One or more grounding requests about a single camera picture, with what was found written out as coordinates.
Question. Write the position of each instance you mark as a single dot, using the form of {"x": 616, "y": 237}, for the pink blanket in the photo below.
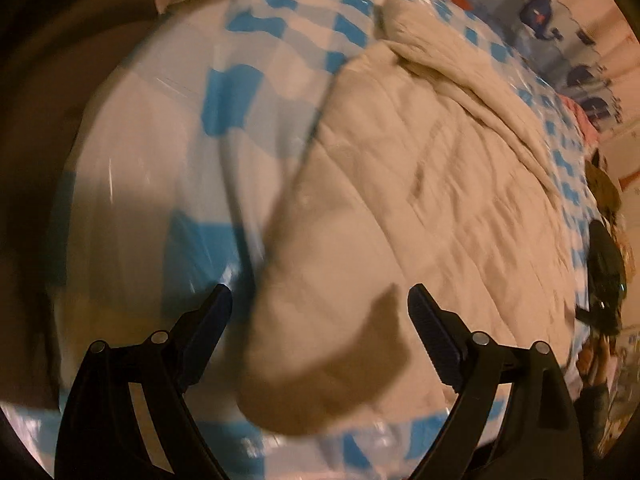
{"x": 582, "y": 117}

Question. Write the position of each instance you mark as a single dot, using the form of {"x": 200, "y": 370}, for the cream quilted blanket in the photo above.
{"x": 400, "y": 185}

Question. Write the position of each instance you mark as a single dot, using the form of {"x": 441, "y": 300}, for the person's right forearm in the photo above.
{"x": 597, "y": 420}

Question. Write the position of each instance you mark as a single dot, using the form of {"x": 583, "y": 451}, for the pale pink curtain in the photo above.
{"x": 595, "y": 5}

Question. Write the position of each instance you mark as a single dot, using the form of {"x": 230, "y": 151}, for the brown plush toy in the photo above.
{"x": 602, "y": 185}

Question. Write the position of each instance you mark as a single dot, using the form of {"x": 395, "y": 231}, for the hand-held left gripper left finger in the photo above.
{"x": 212, "y": 327}

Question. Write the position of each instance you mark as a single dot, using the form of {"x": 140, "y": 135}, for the blue checkered bed sheet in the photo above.
{"x": 150, "y": 160}

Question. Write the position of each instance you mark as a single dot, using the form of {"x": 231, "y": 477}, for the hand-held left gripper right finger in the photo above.
{"x": 435, "y": 340}

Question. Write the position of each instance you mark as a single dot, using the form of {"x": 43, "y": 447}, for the person's right hand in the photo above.
{"x": 595, "y": 360}

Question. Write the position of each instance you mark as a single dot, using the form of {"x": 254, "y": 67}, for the whale print bed bumper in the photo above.
{"x": 540, "y": 15}

